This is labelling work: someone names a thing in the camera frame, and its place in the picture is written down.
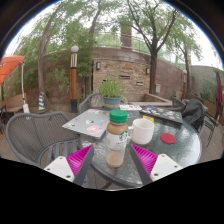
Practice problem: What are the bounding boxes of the concrete basin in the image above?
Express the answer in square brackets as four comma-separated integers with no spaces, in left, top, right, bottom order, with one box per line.
[128,93,173,108]

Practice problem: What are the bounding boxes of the yellow card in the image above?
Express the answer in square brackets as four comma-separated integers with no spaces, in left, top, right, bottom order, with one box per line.
[142,114,155,123]

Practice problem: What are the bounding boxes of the orange canopy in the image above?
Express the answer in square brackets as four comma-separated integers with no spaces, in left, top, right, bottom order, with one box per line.
[0,54,27,87]

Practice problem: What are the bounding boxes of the green plant in blue pot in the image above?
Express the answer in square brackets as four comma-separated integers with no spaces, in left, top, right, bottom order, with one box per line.
[98,75,128,109]

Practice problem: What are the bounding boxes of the blue yellow striped cone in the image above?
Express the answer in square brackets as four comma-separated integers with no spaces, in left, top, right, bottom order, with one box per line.
[37,91,47,112]

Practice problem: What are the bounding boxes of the white ceramic mug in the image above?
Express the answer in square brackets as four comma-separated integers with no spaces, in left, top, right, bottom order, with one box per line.
[127,118,155,146]

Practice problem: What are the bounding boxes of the dark-trunk branching tree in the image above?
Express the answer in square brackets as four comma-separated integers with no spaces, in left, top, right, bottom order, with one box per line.
[126,0,204,95]

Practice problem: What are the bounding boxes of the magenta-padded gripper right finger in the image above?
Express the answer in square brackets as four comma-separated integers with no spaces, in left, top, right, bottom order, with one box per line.
[128,143,184,186]

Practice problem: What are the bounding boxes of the flat round red coaster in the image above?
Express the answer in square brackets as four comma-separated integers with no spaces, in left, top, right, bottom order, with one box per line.
[159,132,177,145]

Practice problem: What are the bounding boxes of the green-capped coffee drink bottle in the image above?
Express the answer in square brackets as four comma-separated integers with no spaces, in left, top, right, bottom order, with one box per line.
[105,109,130,169]

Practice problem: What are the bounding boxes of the wooden lamp post with globe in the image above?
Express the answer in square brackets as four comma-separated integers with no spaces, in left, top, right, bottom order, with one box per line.
[69,45,80,113]

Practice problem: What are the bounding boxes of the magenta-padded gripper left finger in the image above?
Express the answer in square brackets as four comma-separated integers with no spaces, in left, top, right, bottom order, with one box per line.
[43,144,96,187]

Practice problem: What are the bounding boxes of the dark metal patio chair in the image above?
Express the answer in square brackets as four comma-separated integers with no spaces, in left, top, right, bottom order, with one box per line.
[203,109,223,148]

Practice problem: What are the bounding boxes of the silver laptop with stickers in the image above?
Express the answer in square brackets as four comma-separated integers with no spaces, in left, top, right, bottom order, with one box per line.
[61,108,111,139]

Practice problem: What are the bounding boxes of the wooden bench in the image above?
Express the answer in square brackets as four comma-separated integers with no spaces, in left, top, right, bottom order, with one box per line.
[0,93,26,116]

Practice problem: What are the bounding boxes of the white printed booklet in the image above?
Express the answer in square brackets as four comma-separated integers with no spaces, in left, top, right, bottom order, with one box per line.
[118,104,143,112]

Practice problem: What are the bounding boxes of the leaning grey-trunk tree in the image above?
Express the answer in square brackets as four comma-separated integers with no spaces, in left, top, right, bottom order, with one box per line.
[14,0,101,111]

